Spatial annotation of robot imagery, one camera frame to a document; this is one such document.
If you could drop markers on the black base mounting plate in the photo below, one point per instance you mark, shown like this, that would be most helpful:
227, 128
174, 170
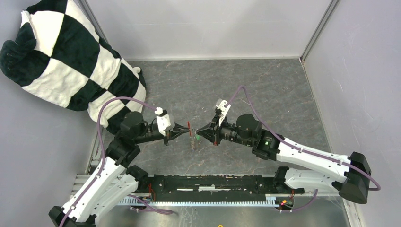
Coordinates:
213, 188

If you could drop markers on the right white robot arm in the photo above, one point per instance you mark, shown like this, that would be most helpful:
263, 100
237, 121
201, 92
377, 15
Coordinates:
348, 175

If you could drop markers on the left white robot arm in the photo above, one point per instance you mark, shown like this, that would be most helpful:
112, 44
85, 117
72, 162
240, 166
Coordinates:
115, 178

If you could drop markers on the metal key holder red handle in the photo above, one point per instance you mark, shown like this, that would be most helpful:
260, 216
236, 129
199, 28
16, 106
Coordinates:
192, 137

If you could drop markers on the checkered black white plush cloth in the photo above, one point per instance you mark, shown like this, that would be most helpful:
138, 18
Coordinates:
59, 57

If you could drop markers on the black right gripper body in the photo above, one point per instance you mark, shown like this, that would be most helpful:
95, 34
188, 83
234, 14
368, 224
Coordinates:
217, 129

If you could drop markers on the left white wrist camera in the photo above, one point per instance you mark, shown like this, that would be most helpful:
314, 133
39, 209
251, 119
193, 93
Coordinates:
165, 121

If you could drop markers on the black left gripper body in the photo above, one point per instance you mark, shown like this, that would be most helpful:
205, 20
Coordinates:
168, 134

